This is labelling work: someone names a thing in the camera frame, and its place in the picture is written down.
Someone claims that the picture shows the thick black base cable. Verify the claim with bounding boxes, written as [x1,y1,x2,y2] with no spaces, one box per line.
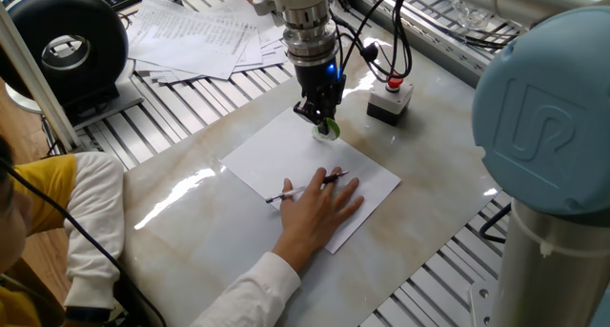
[478,202,512,245]

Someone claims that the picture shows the green clear correction tape dispenser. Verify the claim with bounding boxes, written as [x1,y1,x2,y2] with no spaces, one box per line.
[312,117,342,143]

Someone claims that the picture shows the black gripper cable bundle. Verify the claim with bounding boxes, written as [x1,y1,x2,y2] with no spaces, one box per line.
[328,0,415,83]

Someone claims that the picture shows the white paper sheet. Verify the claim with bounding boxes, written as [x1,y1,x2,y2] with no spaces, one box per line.
[220,107,402,255]

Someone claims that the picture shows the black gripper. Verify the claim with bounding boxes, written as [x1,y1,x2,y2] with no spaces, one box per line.
[292,61,348,137]

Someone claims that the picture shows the pile of printed papers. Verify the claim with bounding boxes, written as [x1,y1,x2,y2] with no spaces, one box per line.
[126,0,296,85]

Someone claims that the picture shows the yellow shirt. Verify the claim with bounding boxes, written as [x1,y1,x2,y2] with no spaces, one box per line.
[0,153,78,327]

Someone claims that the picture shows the red emergency stop button box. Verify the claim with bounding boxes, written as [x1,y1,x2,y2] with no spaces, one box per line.
[365,76,415,127]

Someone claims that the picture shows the aluminium frame beam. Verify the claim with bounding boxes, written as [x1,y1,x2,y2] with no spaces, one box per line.
[0,5,83,153]

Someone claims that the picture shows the thin black cord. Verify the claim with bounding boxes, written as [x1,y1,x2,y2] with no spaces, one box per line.
[0,155,168,327]

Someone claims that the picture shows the clear glass beaker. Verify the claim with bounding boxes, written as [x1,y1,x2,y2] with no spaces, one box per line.
[450,0,492,31]

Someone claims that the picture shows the black wristwatch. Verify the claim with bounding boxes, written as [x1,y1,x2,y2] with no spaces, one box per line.
[65,305,113,324]

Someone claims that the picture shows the left forearm white sleeve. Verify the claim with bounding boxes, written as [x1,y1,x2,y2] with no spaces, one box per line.
[64,151,126,314]

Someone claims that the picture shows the person's right hand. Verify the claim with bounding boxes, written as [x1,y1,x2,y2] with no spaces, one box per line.
[275,166,366,265]

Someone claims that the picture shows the black ring shaped device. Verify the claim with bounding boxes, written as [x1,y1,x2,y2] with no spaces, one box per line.
[0,0,146,131]

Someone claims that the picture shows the right forearm white sleeve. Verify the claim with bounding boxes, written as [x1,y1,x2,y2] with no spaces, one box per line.
[188,238,309,327]

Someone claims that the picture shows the silver robot mount plate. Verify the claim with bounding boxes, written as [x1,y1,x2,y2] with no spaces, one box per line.
[469,281,499,327]

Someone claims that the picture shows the black cables on rack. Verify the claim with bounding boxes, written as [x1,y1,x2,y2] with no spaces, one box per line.
[447,29,520,51]

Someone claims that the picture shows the person's head black hair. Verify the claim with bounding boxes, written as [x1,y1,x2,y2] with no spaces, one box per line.
[0,135,34,274]

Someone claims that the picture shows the black and clear pen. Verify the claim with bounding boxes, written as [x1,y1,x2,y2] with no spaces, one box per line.
[264,170,351,205]

